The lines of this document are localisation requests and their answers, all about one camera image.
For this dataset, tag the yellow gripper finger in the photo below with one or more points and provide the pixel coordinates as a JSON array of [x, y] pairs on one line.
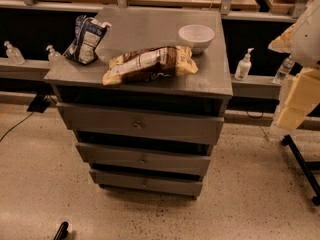
[[282, 44], [303, 98]]

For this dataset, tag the grey bottom drawer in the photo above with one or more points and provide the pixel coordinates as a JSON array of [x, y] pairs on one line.
[[188, 188]]

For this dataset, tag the grey drawer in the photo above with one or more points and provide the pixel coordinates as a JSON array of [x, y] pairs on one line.
[[143, 159], [188, 188], [142, 123]]

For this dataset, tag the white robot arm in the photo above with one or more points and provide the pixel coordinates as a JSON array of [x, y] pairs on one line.
[[302, 41]]

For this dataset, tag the grey top drawer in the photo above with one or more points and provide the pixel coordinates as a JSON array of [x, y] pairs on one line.
[[142, 123]]

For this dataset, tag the grey drawer cabinet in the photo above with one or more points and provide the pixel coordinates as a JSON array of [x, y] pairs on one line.
[[205, 93]]

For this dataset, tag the grey middle drawer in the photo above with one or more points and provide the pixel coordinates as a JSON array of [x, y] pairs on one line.
[[143, 159]]

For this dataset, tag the clear water bottle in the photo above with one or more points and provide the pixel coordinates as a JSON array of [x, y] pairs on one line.
[[284, 69]]

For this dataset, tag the white pump bottle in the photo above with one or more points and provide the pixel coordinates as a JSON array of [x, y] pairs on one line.
[[244, 66]]

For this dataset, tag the black stand leg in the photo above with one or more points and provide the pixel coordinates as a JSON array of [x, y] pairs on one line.
[[308, 167]]

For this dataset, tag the white bowl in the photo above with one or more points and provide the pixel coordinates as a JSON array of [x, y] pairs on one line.
[[197, 37]]

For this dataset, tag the brown yellow chip bag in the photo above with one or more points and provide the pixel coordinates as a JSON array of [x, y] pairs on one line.
[[150, 64]]

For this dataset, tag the blue white snack bag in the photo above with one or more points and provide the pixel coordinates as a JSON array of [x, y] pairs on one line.
[[88, 34]]

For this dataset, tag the clear sanitizer bottle near cabinet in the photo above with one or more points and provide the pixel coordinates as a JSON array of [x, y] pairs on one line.
[[53, 55]]

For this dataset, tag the black floor box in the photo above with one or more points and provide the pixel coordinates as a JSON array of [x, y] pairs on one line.
[[39, 104]]

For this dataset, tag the clear sanitizer bottle far left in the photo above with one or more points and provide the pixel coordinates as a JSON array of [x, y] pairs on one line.
[[14, 54]]

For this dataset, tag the black object bottom edge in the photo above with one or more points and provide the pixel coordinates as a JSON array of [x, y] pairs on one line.
[[62, 231]]

